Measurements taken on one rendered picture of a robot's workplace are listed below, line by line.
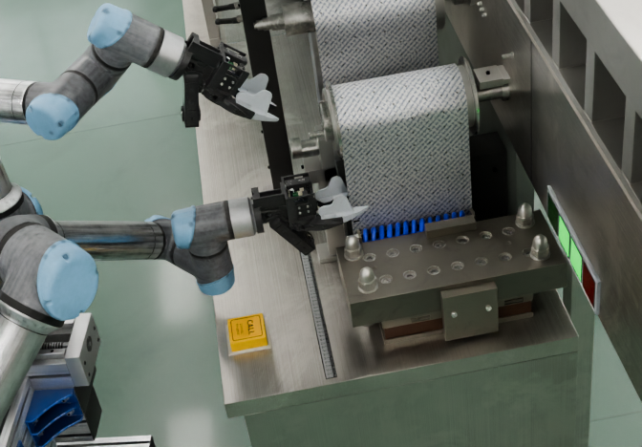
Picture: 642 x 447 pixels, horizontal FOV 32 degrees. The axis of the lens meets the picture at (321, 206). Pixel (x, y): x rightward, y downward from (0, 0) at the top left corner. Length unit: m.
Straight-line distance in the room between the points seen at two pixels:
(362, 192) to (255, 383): 0.41
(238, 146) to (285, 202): 0.61
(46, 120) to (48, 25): 3.54
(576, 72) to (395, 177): 0.47
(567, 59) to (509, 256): 0.46
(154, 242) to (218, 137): 0.60
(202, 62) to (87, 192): 2.30
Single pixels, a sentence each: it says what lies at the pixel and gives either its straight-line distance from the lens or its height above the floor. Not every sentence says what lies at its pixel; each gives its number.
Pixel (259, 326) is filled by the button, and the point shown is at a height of 0.92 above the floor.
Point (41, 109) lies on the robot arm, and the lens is 1.86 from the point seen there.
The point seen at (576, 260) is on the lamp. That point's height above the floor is 1.19.
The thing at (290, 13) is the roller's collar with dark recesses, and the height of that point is 1.36.
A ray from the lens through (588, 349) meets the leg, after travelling 2.73.
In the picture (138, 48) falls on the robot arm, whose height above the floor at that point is 1.49.
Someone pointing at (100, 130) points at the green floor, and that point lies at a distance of 4.52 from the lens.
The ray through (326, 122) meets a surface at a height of 1.27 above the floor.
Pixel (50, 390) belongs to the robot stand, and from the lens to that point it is 2.49.
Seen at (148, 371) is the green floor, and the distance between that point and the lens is 3.43.
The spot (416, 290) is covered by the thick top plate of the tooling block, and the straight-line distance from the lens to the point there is 2.00.
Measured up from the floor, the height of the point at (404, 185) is 1.12.
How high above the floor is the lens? 2.40
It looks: 38 degrees down
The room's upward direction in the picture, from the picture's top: 9 degrees counter-clockwise
